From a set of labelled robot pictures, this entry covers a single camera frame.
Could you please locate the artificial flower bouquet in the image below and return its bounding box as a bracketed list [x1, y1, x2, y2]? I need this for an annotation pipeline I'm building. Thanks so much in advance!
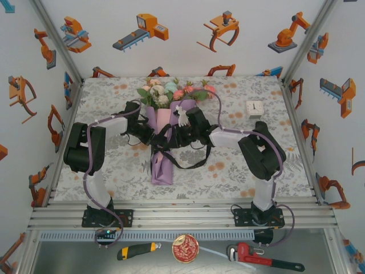
[136, 76, 217, 109]

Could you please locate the aluminium frame post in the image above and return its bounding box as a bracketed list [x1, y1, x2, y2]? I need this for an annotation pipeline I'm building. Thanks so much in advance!
[30, 0, 84, 83]
[283, 0, 339, 82]

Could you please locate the white cable tie bundle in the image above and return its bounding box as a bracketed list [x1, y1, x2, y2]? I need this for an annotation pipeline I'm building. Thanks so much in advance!
[175, 104, 190, 128]

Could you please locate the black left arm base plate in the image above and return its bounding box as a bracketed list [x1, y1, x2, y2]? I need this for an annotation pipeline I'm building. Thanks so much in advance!
[82, 209, 134, 228]

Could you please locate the aluminium side rail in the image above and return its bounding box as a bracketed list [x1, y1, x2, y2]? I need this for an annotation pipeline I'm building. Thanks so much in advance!
[42, 81, 84, 208]
[281, 79, 325, 206]

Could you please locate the grey metal shelf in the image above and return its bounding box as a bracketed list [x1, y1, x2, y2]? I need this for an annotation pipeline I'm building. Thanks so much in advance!
[17, 229, 351, 274]

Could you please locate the round red gold tin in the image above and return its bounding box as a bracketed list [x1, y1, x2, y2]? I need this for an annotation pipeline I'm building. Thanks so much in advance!
[171, 233, 200, 264]

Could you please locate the pink and purple wrapping paper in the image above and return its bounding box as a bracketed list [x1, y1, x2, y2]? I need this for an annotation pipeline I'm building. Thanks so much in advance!
[145, 98, 197, 186]

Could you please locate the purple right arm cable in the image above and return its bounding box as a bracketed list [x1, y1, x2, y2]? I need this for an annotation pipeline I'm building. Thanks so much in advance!
[182, 88, 296, 248]

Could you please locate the black printed ribbon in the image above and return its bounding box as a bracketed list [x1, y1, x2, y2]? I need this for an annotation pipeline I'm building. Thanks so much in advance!
[148, 125, 213, 170]

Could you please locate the grey slotted cable duct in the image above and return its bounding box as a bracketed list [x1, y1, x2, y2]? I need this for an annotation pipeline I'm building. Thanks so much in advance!
[39, 230, 254, 242]

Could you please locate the black control board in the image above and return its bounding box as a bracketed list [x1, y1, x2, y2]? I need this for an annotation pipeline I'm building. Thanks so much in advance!
[254, 228, 274, 244]
[95, 227, 119, 238]

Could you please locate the red pipe wrench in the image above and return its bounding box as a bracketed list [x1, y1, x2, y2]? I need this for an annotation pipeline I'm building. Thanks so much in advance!
[226, 241, 305, 272]

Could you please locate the yellow black utility knife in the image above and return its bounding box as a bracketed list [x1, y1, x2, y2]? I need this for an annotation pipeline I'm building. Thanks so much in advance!
[116, 242, 162, 261]

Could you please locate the small white square clock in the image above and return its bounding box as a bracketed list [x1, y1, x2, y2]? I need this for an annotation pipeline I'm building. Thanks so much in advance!
[245, 100, 265, 120]

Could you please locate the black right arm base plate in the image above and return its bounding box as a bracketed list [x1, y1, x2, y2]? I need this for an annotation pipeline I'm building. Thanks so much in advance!
[233, 208, 285, 228]

